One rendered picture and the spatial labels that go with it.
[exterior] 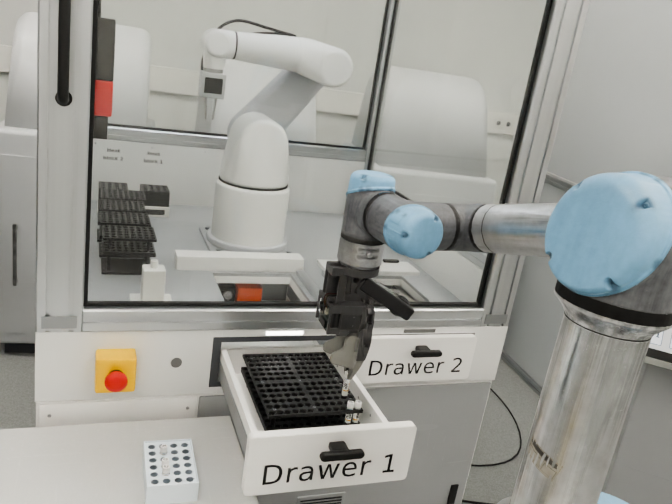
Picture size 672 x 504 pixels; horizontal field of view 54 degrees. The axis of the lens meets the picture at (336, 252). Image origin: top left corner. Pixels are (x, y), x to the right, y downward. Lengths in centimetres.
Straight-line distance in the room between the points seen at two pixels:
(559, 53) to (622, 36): 179
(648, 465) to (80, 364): 136
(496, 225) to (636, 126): 213
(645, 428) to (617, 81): 179
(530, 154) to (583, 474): 87
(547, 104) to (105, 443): 111
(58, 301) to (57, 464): 28
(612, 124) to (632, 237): 256
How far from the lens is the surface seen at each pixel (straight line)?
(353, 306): 108
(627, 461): 187
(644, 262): 63
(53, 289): 127
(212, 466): 127
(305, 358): 136
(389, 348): 145
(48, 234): 124
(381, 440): 114
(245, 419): 116
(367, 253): 104
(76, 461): 129
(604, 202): 65
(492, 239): 97
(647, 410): 181
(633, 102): 310
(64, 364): 133
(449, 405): 163
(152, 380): 136
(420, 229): 93
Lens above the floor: 152
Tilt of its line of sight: 18 degrees down
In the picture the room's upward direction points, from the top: 9 degrees clockwise
